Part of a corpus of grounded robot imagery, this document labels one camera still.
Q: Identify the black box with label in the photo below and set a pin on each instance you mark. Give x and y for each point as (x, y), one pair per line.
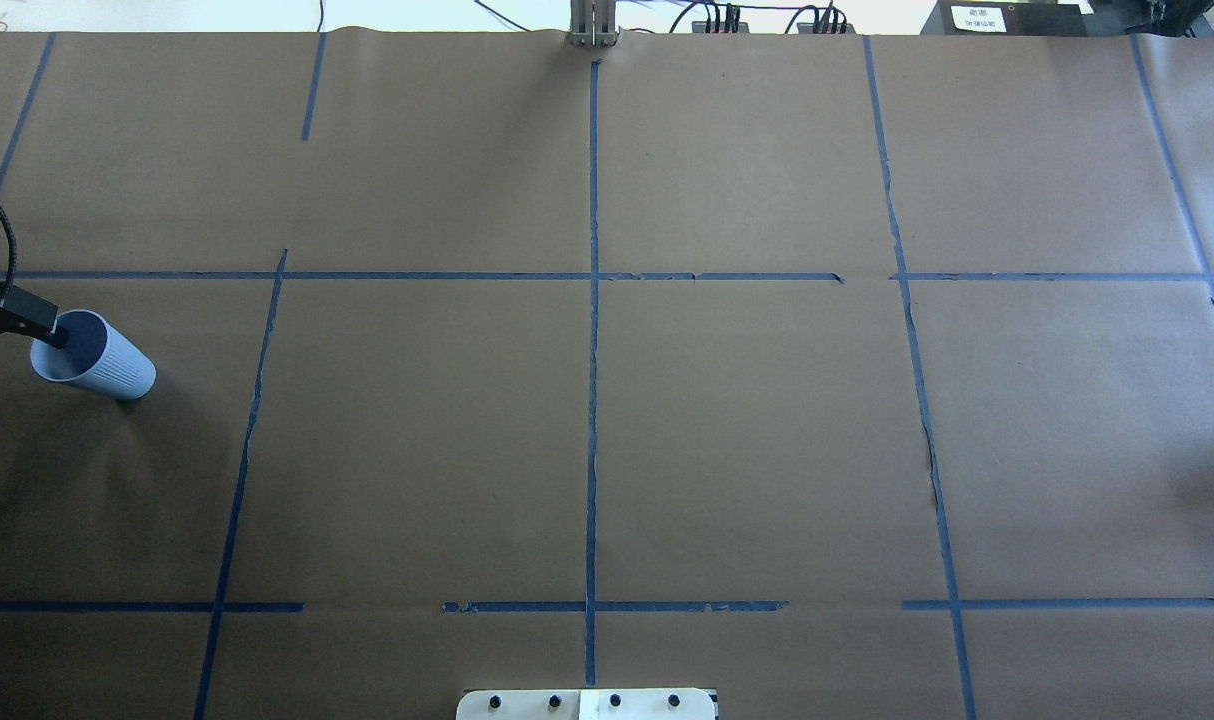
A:
(1009, 18)

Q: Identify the aluminium frame post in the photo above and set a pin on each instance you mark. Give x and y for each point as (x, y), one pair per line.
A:
(593, 23)

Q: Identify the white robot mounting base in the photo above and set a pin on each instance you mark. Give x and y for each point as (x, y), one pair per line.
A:
(590, 703)

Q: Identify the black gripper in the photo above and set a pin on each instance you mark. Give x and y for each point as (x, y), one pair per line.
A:
(17, 318)

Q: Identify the blue ribbed plastic cup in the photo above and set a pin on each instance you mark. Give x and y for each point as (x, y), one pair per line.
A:
(96, 359)

